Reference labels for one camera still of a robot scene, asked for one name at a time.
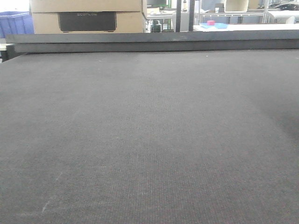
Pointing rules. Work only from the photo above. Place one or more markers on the small red block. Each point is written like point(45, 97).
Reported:
point(210, 23)

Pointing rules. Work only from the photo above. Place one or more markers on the beige open box on shelf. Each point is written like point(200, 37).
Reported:
point(236, 6)

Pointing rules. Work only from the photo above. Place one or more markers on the black vertical post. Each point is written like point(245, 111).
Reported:
point(191, 15)

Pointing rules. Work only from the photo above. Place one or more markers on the upper cardboard box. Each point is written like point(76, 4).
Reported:
point(49, 6)

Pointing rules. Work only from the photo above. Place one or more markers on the cardboard box with black label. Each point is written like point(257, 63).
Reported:
point(126, 22)

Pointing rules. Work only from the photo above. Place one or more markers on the blue plastic crate at left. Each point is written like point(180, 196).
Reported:
point(15, 22)

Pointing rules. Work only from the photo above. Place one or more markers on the aluminium frame shelf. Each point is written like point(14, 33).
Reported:
point(214, 10)

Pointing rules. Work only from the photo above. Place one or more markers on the dark grey conveyor belt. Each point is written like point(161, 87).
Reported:
point(150, 138)

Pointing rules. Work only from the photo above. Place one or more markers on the flat blue tray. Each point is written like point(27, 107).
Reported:
point(216, 25)

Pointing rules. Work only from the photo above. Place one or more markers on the dark grey conveyor end rail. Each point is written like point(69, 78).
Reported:
point(154, 42)

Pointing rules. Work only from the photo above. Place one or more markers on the white background table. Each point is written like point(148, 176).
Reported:
point(250, 27)

